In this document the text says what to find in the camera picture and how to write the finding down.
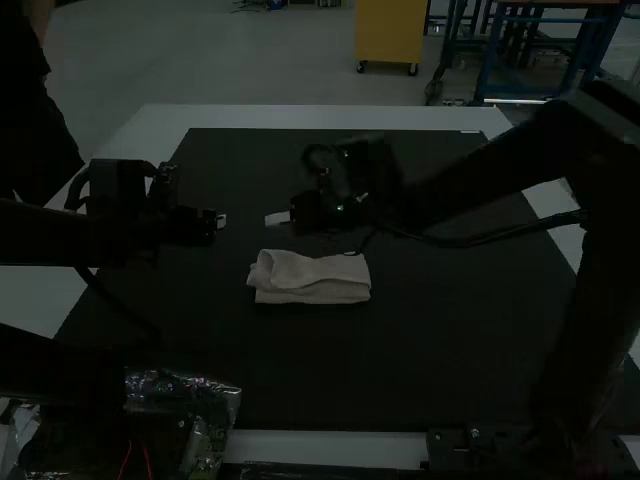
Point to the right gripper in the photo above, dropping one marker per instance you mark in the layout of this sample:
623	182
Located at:
320	200

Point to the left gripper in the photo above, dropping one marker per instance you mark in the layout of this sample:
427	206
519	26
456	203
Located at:
187	225

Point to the pale towel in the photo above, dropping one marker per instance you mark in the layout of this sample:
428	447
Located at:
310	280

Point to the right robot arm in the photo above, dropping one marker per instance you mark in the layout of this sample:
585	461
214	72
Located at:
575	165

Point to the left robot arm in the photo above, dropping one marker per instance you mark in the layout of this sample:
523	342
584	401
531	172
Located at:
50	235

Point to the black mat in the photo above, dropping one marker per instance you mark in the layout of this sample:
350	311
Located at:
400	350

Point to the yellow wheeled cabinet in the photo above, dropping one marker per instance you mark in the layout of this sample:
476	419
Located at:
390	30

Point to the person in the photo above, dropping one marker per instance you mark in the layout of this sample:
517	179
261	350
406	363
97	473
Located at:
30	100

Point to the black clamp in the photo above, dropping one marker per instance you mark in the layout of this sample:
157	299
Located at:
475	445

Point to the blue metal rack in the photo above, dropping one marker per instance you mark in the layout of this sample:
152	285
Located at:
540	50

